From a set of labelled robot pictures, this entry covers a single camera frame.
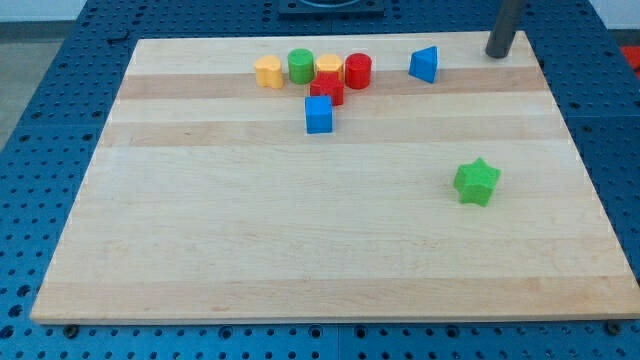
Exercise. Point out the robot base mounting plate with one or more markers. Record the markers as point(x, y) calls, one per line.
point(329, 8)

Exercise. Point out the red star block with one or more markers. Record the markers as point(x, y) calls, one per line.
point(328, 84)

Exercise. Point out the green star block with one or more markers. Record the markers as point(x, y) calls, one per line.
point(475, 182)

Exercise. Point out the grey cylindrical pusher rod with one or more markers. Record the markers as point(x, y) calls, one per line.
point(505, 27)

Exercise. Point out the yellow hexagon block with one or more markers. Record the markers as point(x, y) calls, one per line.
point(330, 63)

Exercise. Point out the yellow heart block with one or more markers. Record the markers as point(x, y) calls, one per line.
point(268, 72)

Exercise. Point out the wooden board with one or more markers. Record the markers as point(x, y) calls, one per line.
point(207, 202)

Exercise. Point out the red cylinder block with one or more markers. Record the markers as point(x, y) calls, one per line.
point(358, 68)

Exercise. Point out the green cylinder block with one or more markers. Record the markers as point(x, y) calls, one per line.
point(301, 66)

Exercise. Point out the blue triangle block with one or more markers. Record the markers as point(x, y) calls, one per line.
point(424, 64)

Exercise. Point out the blue cube block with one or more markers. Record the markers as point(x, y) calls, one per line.
point(318, 114)

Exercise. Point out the red object at right edge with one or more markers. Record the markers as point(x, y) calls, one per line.
point(632, 56)

